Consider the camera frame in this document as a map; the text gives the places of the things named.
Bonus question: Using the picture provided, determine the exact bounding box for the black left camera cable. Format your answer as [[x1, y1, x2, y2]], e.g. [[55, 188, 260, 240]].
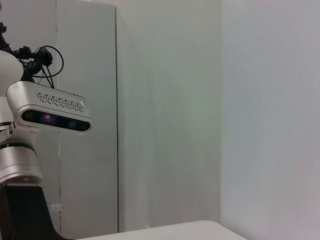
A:
[[0, 21, 65, 89]]

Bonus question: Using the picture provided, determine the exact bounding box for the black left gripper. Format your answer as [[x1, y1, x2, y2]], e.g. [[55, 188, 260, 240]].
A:
[[0, 182, 75, 240]]

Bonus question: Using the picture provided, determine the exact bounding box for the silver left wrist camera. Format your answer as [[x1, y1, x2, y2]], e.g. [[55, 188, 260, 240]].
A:
[[5, 80, 94, 136]]

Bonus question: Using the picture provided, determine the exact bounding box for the white partition board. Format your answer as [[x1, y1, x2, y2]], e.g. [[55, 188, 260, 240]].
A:
[[55, 0, 119, 235]]

